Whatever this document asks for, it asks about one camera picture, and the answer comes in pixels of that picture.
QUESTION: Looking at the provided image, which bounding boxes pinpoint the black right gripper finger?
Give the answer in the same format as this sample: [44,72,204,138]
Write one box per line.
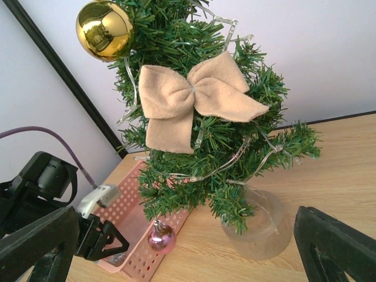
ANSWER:
[294,206,375,281]

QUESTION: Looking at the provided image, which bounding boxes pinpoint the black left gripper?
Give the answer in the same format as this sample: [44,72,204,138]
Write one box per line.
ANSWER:
[1,206,130,281]

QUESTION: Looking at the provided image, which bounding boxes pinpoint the round wooden tree base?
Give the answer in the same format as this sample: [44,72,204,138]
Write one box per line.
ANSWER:
[221,186,292,261]

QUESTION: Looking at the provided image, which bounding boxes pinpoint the pink perforated plastic basket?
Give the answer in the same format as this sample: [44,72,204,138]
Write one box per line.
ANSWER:
[95,158,194,280]

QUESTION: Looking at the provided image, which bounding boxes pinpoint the pink bauble ornament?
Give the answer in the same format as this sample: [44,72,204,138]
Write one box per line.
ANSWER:
[147,219,177,254]

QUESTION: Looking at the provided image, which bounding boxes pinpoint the gold bauble ornament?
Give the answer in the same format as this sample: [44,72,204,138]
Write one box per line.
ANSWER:
[76,1,134,62]

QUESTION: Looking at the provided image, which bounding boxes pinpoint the small green christmas tree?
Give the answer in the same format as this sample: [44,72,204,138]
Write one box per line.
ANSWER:
[120,1,320,231]

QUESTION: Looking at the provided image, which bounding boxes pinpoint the clear led string lights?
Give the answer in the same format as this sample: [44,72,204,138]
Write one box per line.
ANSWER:
[115,1,317,232]

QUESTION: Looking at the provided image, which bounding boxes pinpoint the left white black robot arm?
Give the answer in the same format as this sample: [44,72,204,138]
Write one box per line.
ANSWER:
[1,152,130,261]

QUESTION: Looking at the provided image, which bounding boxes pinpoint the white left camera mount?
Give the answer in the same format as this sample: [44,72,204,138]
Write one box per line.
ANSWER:
[76,189,102,219]

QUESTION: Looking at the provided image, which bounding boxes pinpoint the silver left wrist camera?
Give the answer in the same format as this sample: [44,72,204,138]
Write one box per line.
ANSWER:
[96,184,120,209]

